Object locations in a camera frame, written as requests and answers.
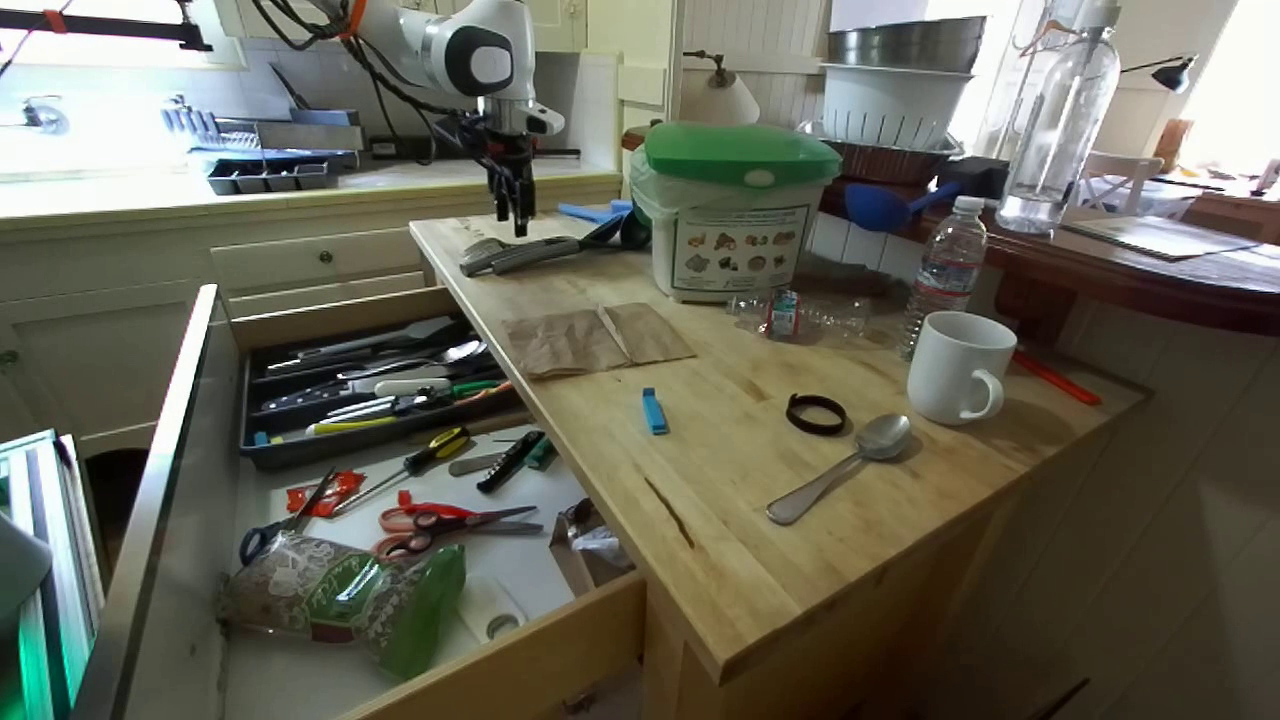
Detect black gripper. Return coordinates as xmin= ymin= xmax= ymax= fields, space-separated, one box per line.
xmin=470 ymin=120 xmax=543 ymax=240

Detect black mount arm orange joints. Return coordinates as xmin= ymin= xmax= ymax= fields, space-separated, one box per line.
xmin=0 ymin=3 xmax=214 ymax=56

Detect open wooden drawer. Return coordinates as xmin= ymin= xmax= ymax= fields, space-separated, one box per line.
xmin=77 ymin=272 xmax=651 ymax=720

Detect blue cloth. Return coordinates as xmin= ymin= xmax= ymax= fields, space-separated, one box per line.
xmin=555 ymin=198 xmax=636 ymax=233

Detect brown square mat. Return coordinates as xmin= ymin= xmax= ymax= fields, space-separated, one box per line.
xmin=498 ymin=307 xmax=631 ymax=385
xmin=598 ymin=300 xmax=698 ymax=372

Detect white bin green lid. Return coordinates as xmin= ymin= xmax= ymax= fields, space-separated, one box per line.
xmin=628 ymin=120 xmax=849 ymax=307

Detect lamp with white shade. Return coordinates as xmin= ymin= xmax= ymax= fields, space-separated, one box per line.
xmin=674 ymin=49 xmax=765 ymax=132

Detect black compartment tray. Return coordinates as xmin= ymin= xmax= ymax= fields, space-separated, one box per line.
xmin=204 ymin=151 xmax=351 ymax=199

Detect yellow black screwdriver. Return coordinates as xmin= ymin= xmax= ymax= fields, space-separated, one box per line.
xmin=351 ymin=419 xmax=477 ymax=503

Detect small glass jar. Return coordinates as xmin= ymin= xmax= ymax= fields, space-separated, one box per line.
xmin=765 ymin=283 xmax=809 ymax=346

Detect silver foil packet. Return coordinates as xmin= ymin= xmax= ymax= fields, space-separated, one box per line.
xmin=549 ymin=498 xmax=639 ymax=597

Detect black cutlery tray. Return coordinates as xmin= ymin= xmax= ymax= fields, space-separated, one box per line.
xmin=234 ymin=312 xmax=532 ymax=471

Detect white tape roll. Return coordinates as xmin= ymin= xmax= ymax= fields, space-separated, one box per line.
xmin=455 ymin=576 xmax=535 ymax=648

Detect green printed plastic bag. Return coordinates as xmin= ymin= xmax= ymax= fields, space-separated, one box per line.
xmin=214 ymin=532 xmax=470 ymax=690

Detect steel cooking pot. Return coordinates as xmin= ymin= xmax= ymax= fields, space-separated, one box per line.
xmin=819 ymin=12 xmax=992 ymax=77

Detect clear plastic water bottle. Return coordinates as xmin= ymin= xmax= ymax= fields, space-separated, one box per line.
xmin=914 ymin=193 xmax=992 ymax=331

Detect white mug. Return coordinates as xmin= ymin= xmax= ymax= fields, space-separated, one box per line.
xmin=904 ymin=307 xmax=1020 ymax=431

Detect large clear glass bottle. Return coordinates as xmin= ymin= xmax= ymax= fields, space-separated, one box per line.
xmin=996 ymin=0 xmax=1128 ymax=240

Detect red marker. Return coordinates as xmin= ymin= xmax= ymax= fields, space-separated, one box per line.
xmin=1013 ymin=349 xmax=1109 ymax=411

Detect dark wooden counter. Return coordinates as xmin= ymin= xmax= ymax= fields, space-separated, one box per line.
xmin=983 ymin=198 xmax=1280 ymax=340

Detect black slotted spoon silver handle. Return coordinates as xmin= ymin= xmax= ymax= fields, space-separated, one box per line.
xmin=480 ymin=217 xmax=645 ymax=281

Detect black ladle silver handle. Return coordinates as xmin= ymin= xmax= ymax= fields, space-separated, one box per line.
xmin=511 ymin=207 xmax=651 ymax=264

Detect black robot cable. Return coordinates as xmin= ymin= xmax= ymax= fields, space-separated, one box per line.
xmin=250 ymin=0 xmax=511 ymax=151

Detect green black handled tool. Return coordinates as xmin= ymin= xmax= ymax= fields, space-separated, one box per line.
xmin=477 ymin=428 xmax=560 ymax=498

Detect red handled scissors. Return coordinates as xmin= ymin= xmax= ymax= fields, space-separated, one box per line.
xmin=370 ymin=488 xmax=549 ymax=560

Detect black ring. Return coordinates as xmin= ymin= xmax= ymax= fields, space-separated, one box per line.
xmin=780 ymin=390 xmax=852 ymax=442

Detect dark blue handled scissors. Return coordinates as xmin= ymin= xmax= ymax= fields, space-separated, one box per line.
xmin=234 ymin=471 xmax=342 ymax=574

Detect aluminium robot stand frame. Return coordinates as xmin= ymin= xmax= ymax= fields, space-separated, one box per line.
xmin=0 ymin=425 xmax=110 ymax=720

